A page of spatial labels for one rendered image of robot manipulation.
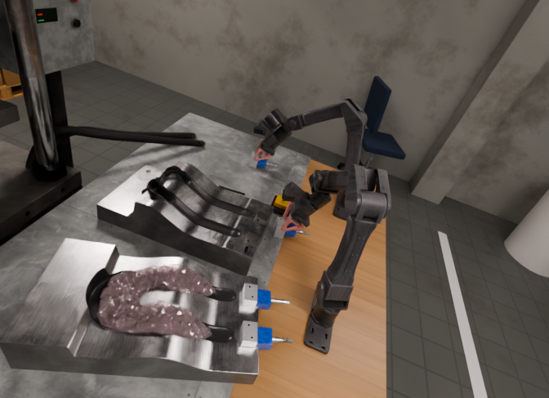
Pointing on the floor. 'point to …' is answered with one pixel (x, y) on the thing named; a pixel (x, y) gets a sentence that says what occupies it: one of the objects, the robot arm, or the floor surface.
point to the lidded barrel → (533, 239)
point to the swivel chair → (378, 141)
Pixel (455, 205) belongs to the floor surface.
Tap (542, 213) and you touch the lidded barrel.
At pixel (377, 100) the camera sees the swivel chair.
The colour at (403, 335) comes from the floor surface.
